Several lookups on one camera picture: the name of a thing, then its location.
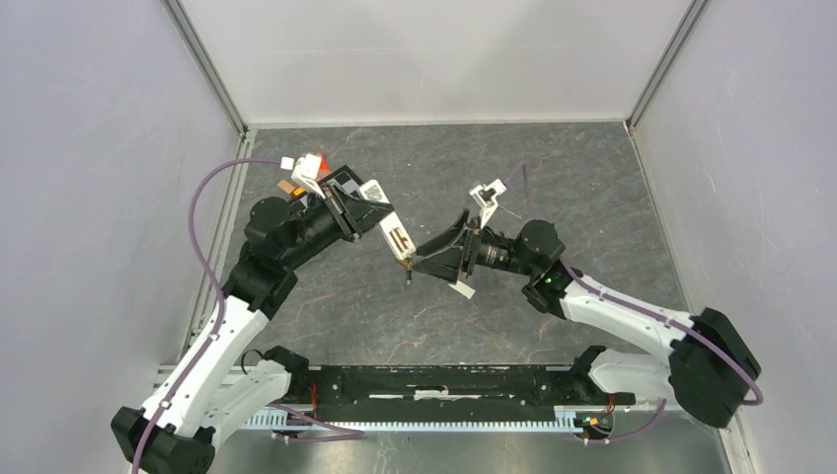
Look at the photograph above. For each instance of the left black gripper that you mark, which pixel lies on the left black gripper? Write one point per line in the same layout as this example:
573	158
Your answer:
352	223

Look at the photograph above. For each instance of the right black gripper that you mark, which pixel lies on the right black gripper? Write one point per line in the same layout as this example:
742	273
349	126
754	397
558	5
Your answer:
454	250

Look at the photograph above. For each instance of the white remote control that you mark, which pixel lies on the white remote control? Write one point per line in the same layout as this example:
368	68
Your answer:
391	226

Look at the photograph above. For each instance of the white battery cover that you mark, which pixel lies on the white battery cover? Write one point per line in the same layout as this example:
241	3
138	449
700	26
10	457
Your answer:
463	289

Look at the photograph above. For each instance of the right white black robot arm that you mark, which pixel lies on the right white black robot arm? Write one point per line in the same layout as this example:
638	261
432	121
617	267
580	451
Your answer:
699	360

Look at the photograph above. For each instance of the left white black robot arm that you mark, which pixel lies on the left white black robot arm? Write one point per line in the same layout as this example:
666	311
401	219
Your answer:
182	425

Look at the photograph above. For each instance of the checkerboard calibration plate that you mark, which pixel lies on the checkerboard calibration plate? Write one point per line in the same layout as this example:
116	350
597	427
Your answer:
342	177

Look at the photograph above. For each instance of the brown toy block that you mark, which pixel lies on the brown toy block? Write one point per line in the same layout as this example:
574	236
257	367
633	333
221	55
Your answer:
292	190

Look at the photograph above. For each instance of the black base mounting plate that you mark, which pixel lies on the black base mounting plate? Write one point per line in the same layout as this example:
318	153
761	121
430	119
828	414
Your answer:
445	393

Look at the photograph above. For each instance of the white slotted cable duct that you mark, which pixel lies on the white slotted cable duct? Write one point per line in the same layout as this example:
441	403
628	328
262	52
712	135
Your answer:
562	422

